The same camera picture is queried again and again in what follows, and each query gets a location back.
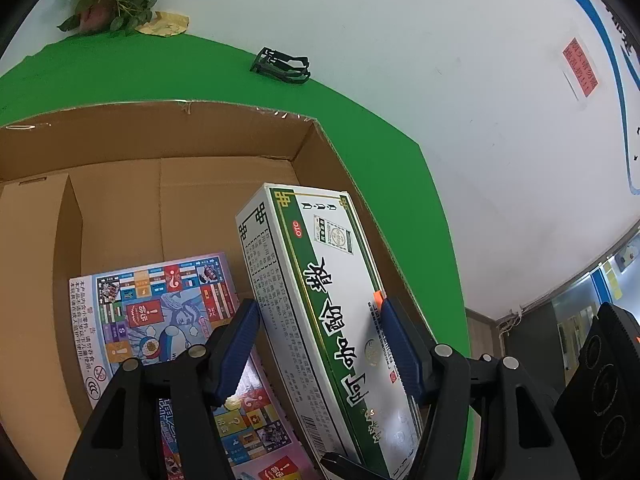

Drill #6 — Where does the yellow cloth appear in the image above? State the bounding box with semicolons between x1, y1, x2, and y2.
136;10;191;38

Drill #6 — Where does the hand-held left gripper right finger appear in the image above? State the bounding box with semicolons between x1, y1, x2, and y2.
375;292;576;480

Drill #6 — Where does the small brown cardboard box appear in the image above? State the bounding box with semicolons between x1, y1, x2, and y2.
0;172;83;433

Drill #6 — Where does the red wall sign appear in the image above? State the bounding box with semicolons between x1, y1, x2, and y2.
561;36;600;101

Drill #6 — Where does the blue notice board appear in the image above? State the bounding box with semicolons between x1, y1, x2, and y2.
590;240;640;311

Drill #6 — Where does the green and white medicine box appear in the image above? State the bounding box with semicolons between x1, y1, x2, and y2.
236;183;426;480

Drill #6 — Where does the black wire holder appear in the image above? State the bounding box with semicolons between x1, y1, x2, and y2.
250;46;312;83

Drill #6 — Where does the large cardboard box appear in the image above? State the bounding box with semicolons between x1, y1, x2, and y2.
0;100;441;480

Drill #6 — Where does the colourful board game box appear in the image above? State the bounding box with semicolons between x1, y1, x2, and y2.
68;252;321;480

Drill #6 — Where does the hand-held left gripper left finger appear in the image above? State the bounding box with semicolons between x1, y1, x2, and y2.
62;299;261;480

